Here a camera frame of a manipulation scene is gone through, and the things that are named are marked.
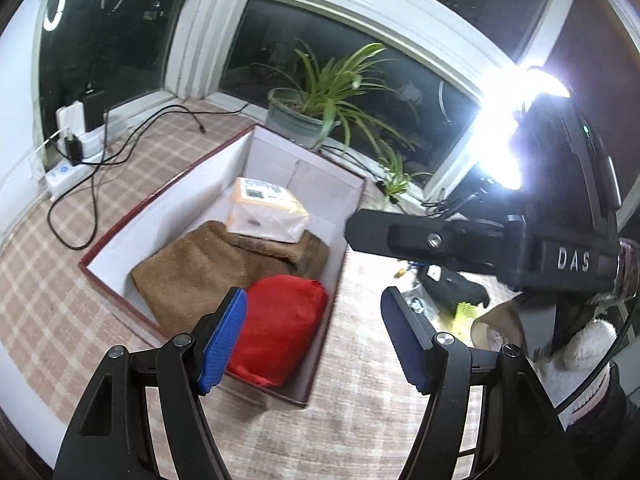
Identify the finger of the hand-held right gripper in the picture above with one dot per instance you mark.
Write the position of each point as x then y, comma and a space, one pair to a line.
400, 240

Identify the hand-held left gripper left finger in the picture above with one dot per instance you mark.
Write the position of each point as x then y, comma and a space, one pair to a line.
222, 340

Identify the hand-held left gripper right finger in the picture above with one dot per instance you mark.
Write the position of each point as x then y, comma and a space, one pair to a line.
405, 340

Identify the red fabric pouch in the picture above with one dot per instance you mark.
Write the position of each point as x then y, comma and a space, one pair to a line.
280, 330

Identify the brown towel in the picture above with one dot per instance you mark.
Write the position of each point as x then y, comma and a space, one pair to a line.
190, 270

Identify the dark red storage box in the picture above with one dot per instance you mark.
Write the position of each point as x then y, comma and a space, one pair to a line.
300, 175

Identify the orange white tissue pack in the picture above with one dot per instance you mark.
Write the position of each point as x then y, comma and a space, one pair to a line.
265, 210

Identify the clear plastic packet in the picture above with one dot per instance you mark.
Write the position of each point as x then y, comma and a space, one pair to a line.
420, 302

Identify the yellow shuttlecock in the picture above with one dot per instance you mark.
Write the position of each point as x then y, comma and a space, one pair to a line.
462, 315

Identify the black pouch with white label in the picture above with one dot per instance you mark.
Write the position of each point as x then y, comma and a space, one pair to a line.
450, 287

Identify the small spider plant offshoot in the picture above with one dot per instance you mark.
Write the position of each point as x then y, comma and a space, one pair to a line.
395, 170

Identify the black tripod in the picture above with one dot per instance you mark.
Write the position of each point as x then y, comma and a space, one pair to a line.
475, 195

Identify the potted spider plant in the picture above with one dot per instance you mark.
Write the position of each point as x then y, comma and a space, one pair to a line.
295, 115

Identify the white power strip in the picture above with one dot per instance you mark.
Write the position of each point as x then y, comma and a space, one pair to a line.
65, 175

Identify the black plug adapter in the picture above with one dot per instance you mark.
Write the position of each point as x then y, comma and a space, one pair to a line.
74, 147

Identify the black power brick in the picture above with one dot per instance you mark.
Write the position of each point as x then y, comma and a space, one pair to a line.
96, 110

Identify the white charger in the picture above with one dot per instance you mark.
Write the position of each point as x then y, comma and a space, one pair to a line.
70, 117

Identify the white window frame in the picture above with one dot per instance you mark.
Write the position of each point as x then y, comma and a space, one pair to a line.
220, 35

